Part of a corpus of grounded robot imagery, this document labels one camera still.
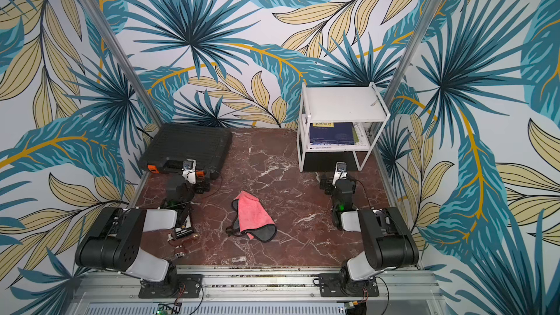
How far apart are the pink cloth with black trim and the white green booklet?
18.9 inches

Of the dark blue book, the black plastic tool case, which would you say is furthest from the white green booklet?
the black plastic tool case

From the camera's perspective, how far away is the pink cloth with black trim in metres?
0.85

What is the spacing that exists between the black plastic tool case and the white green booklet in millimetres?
601

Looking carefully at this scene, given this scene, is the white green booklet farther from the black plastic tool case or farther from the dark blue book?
the black plastic tool case

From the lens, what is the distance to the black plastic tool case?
992 mm

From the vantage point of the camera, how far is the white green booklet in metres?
0.92
